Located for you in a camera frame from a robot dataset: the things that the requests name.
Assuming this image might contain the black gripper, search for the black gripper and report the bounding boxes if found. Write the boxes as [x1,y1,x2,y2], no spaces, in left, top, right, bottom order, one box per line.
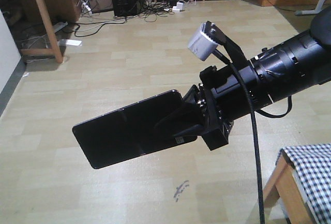
[154,66,250,151]

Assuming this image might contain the black smartphone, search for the black smartphone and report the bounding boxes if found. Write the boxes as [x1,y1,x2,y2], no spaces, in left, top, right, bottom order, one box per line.
[72,90,198,169]

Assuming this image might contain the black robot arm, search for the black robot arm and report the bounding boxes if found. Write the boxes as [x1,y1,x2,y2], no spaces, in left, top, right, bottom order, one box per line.
[155,8,330,150]

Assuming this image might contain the black white checkered bed sheet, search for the black white checkered bed sheet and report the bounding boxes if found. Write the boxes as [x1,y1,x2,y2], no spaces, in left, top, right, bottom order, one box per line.
[278,143,330,223]

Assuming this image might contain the white power strip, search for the white power strip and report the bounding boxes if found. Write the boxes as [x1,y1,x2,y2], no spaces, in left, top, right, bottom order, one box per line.
[172,0,186,13]

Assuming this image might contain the black braided camera cable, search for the black braided camera cable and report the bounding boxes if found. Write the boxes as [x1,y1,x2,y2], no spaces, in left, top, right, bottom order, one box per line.
[222,53,294,224]

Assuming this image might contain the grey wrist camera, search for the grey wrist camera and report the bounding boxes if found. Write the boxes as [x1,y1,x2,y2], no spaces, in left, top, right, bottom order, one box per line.
[187,22,218,61]

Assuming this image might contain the wooden bed frame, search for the wooden bed frame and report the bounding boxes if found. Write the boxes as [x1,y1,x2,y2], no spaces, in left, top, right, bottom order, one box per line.
[263,152,314,223]

